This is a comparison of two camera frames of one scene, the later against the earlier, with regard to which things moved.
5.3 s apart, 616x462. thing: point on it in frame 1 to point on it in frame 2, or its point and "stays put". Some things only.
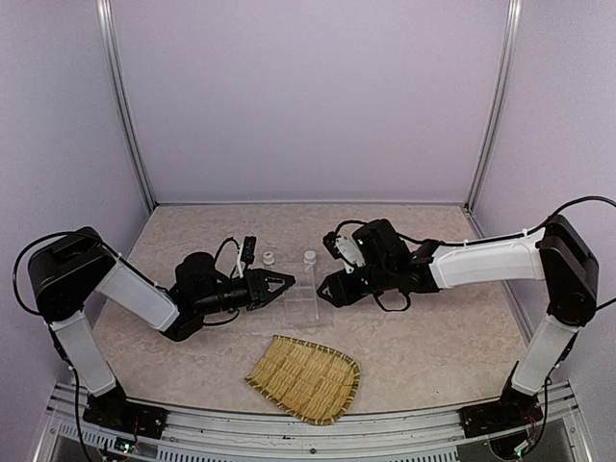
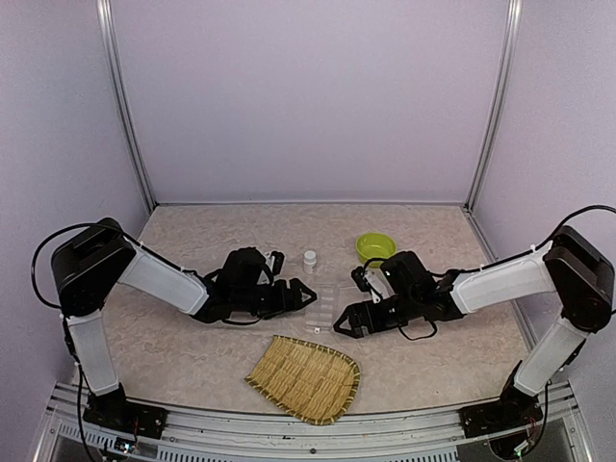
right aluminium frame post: (500, 101) stays put
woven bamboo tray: (312, 382) stays put
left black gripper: (258, 288) to (286, 305)
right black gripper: (342, 295) to (354, 312)
